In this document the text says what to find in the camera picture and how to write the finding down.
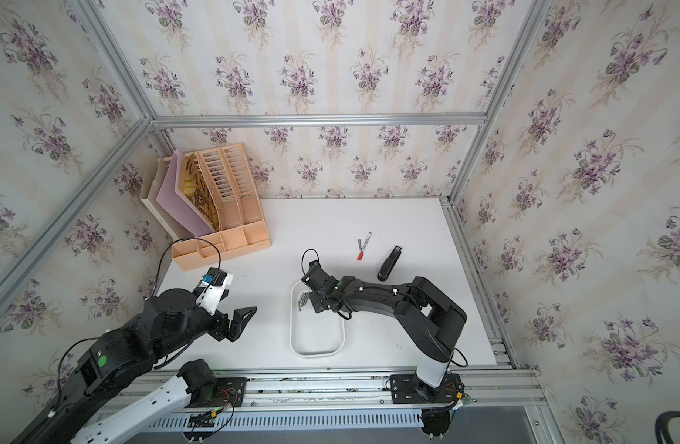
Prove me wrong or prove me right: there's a white plastic storage tray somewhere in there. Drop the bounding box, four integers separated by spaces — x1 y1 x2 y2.
289 281 345 359

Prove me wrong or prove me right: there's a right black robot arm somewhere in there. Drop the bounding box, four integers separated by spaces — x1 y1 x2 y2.
301 260 467 389

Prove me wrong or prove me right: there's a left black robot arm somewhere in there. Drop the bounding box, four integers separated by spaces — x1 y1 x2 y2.
14 288 258 443

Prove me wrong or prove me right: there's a pile of silver screws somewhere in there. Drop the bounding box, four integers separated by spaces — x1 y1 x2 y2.
297 292 310 312

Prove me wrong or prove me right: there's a red capped marker pen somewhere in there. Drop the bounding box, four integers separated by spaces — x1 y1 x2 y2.
356 232 372 261

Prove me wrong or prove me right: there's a black stapler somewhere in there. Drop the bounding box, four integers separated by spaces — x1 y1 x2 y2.
377 245 402 281

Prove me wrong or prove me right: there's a pink folder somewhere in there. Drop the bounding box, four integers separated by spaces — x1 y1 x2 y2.
157 150 214 237

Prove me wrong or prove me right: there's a beige folder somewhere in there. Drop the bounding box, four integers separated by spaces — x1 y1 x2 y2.
139 158 192 240

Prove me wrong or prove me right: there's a beige desk file organizer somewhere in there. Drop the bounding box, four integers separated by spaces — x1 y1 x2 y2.
172 144 271 271

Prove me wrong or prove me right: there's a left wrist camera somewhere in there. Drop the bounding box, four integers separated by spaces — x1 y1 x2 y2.
193 268 234 316

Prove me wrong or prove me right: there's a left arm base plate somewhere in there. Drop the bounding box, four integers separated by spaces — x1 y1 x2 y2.
186 377 248 408

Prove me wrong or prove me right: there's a left camera black cable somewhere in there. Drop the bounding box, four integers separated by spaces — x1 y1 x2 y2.
150 237 223 295

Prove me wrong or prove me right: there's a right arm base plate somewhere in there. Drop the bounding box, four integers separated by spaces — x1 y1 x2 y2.
388 372 466 404

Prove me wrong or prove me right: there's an aluminium mounting rail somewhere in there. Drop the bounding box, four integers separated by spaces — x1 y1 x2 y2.
103 368 547 416

